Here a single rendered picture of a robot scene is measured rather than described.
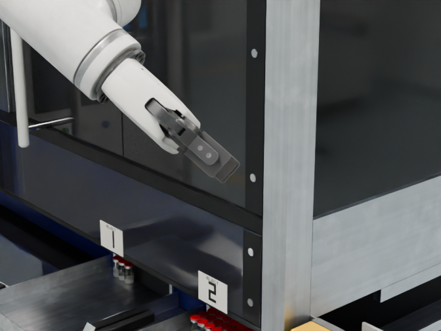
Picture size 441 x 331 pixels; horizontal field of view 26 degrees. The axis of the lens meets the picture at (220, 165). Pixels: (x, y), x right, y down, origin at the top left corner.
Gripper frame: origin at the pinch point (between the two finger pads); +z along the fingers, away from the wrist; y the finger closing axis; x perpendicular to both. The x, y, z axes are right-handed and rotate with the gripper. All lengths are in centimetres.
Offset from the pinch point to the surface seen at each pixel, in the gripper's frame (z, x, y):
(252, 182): -3, 0, -62
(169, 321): 0, -32, -89
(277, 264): 10, -7, -62
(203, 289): 2, -22, -80
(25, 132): -53, -25, -101
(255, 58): -15, 16, -53
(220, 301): 6, -21, -77
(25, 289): -29, -51, -101
